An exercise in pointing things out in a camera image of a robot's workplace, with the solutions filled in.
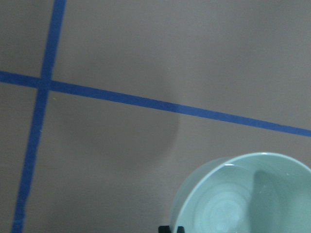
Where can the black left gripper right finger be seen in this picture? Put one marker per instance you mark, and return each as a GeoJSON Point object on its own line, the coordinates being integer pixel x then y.
{"type": "Point", "coordinates": [180, 229]}

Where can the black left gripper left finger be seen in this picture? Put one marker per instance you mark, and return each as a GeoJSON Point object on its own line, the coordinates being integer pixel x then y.
{"type": "Point", "coordinates": [164, 229]}

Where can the green ceramic bowl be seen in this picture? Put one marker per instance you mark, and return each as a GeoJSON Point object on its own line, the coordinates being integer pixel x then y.
{"type": "Point", "coordinates": [260, 192]}

